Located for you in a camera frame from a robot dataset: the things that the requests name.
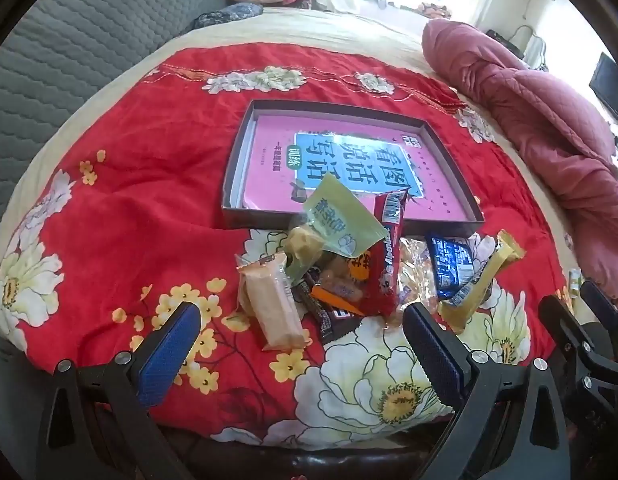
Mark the dark patterned pillow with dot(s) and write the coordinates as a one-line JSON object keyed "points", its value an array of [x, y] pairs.
{"points": [[234, 12]]}

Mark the red floral blanket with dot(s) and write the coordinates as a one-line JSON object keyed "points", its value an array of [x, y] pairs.
{"points": [[139, 185]]}

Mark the orange peanut packet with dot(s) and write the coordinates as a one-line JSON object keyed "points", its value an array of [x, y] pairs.
{"points": [[339, 285]]}

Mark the black monitor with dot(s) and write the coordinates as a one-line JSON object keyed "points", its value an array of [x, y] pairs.
{"points": [[611, 85]]}

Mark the green snack packet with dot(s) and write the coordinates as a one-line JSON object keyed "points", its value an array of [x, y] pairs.
{"points": [[339, 220]]}

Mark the pink book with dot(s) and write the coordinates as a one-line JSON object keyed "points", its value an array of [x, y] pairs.
{"points": [[274, 160]]}

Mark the clear puffed snack packet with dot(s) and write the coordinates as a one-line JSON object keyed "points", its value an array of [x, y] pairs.
{"points": [[416, 270]]}

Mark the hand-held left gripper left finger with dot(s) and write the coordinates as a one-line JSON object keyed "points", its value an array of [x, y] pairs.
{"points": [[171, 350]]}

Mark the red candy packet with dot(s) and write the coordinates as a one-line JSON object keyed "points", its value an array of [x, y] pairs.
{"points": [[386, 270]]}

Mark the pink quilt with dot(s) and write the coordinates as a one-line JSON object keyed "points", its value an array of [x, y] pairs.
{"points": [[539, 110]]}

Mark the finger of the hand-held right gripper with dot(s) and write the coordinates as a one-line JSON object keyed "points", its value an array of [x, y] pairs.
{"points": [[564, 325], [601, 305]]}

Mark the floral cloth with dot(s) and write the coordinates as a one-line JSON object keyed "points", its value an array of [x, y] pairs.
{"points": [[434, 10]]}

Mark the gold candy packet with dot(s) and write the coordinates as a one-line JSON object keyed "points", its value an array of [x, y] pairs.
{"points": [[484, 280]]}

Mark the peach wafer packet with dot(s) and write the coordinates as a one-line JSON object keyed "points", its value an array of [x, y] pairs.
{"points": [[274, 305]]}

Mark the brown chocolate bar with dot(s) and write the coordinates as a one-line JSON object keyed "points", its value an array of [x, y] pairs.
{"points": [[334, 322]]}

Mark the grey shallow cardboard box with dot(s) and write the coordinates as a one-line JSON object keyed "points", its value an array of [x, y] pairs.
{"points": [[239, 160]]}

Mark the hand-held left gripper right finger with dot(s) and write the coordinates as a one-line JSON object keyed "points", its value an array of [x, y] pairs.
{"points": [[431, 350]]}

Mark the grey quilted headboard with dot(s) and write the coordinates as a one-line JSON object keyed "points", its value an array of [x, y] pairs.
{"points": [[89, 35]]}

